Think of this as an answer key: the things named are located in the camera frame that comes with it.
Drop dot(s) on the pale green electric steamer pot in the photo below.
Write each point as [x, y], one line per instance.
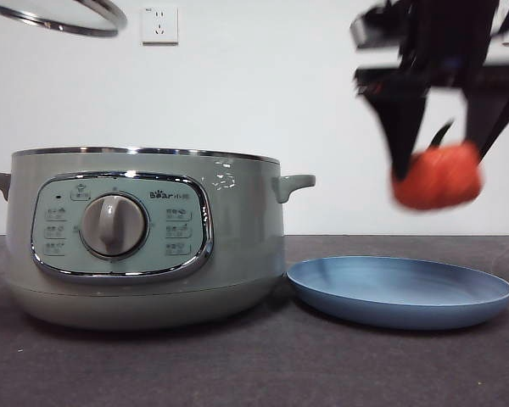
[237, 237]

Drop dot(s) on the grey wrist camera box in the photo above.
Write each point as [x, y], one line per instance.
[367, 27]

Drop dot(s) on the blue round plate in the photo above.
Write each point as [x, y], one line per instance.
[390, 288]

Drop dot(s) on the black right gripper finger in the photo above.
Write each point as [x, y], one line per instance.
[401, 123]
[488, 110]

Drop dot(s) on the glass lid with green knob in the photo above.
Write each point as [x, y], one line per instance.
[89, 25]

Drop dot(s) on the orange toy pumpkin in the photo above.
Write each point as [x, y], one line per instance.
[437, 182]

